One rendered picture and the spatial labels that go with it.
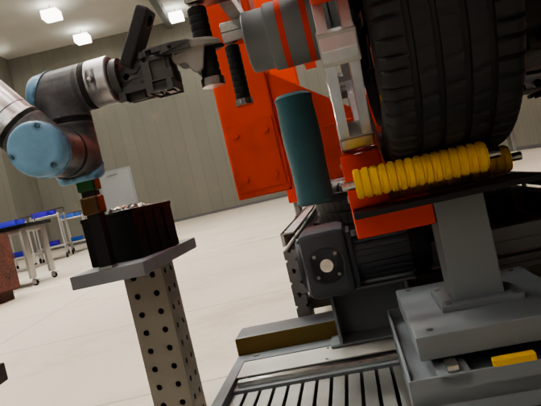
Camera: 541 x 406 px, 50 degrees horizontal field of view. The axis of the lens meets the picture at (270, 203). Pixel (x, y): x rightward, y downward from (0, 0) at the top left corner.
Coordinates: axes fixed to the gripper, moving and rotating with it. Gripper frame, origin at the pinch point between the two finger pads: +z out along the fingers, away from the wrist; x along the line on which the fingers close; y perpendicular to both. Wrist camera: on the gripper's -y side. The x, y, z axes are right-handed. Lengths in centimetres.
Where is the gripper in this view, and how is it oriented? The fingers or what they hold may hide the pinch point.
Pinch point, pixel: (214, 40)
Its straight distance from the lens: 111.4
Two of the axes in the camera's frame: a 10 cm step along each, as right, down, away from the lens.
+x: -1.2, 0.6, -9.9
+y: 2.3, 9.7, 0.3
